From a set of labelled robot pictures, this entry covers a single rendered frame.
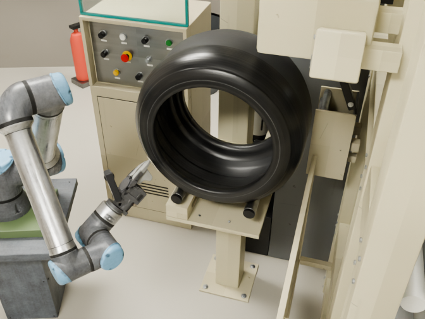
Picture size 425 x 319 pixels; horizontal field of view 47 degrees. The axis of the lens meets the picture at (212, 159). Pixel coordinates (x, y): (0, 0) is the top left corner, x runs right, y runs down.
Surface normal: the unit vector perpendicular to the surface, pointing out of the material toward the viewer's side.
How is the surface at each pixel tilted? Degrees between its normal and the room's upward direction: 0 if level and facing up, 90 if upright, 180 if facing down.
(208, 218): 0
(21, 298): 90
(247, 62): 25
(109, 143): 90
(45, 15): 90
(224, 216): 0
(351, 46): 72
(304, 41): 90
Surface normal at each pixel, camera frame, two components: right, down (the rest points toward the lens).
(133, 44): -0.29, 0.57
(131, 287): 0.00, -0.81
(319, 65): -0.27, 0.29
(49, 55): 0.05, 0.59
